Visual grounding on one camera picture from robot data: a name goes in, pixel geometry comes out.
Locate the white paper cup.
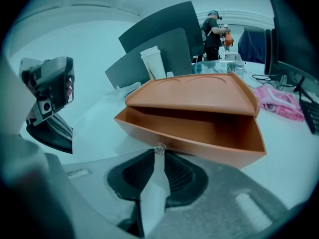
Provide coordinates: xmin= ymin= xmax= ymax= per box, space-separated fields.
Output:
xmin=140 ymin=45 xmax=167 ymax=81

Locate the black monitor with black stand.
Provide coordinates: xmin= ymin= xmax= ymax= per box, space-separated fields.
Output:
xmin=270 ymin=0 xmax=319 ymax=96

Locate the small black monitor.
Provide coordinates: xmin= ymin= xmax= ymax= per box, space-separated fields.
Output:
xmin=264 ymin=28 xmax=273 ymax=76

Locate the orange drawer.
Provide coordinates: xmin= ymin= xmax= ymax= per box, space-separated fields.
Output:
xmin=114 ymin=106 xmax=267 ymax=170

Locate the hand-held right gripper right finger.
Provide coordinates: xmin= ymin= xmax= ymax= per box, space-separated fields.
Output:
xmin=146 ymin=150 xmax=290 ymax=239

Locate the black monitor with grey base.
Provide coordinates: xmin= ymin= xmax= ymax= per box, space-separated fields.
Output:
xmin=104 ymin=27 xmax=193 ymax=101

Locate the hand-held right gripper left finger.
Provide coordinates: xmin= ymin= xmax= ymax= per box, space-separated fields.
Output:
xmin=63 ymin=148 xmax=156 ymax=238

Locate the orange bag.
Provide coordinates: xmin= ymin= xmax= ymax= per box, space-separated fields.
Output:
xmin=223 ymin=31 xmax=234 ymax=47

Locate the person's left hand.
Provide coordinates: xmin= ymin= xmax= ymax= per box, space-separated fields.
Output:
xmin=66 ymin=76 xmax=75 ymax=102

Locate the orange wooden box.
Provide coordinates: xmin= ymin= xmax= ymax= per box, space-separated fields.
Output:
xmin=124 ymin=71 xmax=260 ymax=117

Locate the clear plastic pack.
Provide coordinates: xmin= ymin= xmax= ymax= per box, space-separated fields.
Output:
xmin=191 ymin=59 xmax=247 ymax=79

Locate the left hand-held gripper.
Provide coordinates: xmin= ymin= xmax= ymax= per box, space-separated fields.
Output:
xmin=19 ymin=56 xmax=75 ymax=155

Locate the black keyboard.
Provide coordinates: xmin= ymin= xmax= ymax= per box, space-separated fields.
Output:
xmin=298 ymin=88 xmax=319 ymax=136

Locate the pink wipes pack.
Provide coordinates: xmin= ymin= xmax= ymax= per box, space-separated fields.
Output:
xmin=254 ymin=84 xmax=306 ymax=123

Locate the dark blue draped cloth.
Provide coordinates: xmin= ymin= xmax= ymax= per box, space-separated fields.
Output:
xmin=237 ymin=26 xmax=267 ymax=64

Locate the person's grey shirt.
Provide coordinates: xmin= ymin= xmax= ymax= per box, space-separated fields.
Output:
xmin=0 ymin=53 xmax=34 ymax=136

